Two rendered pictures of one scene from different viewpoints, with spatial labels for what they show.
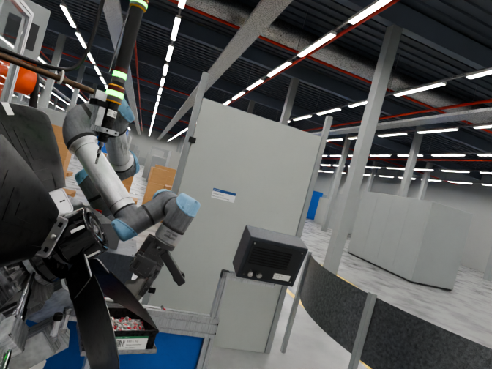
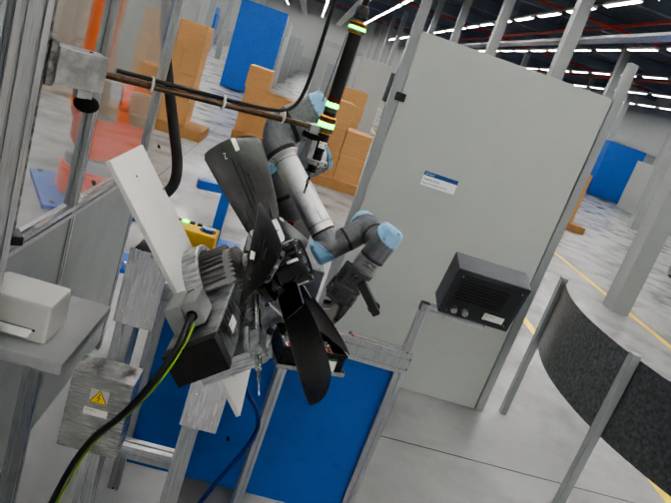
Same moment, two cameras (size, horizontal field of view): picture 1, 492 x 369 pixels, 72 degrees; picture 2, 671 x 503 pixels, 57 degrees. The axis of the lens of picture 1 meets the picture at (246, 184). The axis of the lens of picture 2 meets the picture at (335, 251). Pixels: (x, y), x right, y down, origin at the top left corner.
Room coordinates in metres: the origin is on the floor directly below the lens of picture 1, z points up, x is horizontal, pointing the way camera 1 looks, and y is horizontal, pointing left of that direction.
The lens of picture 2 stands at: (-0.69, 0.00, 1.71)
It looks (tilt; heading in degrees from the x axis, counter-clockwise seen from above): 16 degrees down; 9
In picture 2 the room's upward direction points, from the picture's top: 19 degrees clockwise
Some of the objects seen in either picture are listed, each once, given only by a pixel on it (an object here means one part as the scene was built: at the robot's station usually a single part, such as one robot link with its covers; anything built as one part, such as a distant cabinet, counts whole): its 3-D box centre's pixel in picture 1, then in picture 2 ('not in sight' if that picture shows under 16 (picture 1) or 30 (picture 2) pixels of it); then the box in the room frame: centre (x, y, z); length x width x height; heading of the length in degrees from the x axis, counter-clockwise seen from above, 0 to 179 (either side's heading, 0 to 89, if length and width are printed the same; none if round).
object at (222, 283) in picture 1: (220, 293); (415, 327); (1.39, -0.01, 0.96); 0.03 x 0.03 x 0.20; 16
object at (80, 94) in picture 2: not in sight; (87, 101); (0.43, 0.76, 1.49); 0.05 x 0.04 x 0.05; 141
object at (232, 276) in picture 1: (248, 278); (451, 314); (1.41, -0.11, 1.04); 0.24 x 0.03 x 0.03; 106
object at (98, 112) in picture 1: (105, 113); (317, 144); (0.88, 0.40, 1.50); 0.09 x 0.07 x 0.10; 141
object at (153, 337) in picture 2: not in sight; (137, 398); (1.15, 0.81, 0.39); 0.04 x 0.04 x 0.78; 16
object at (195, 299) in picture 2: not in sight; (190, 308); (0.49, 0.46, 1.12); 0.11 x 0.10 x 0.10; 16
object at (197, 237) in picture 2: not in sight; (190, 241); (1.16, 0.78, 1.02); 0.16 x 0.10 x 0.11; 106
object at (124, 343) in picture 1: (118, 328); (307, 347); (1.13, 0.29, 0.84); 0.22 x 0.17 x 0.07; 122
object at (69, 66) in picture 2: not in sight; (74, 67); (0.40, 0.79, 1.54); 0.10 x 0.07 x 0.08; 141
